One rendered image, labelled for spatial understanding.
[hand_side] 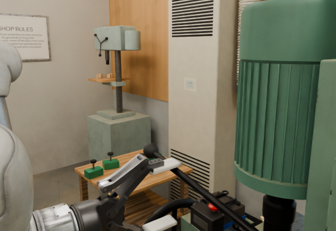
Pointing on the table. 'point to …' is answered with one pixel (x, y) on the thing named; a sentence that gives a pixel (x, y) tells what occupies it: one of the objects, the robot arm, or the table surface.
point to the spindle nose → (278, 213)
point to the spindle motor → (280, 91)
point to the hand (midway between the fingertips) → (170, 193)
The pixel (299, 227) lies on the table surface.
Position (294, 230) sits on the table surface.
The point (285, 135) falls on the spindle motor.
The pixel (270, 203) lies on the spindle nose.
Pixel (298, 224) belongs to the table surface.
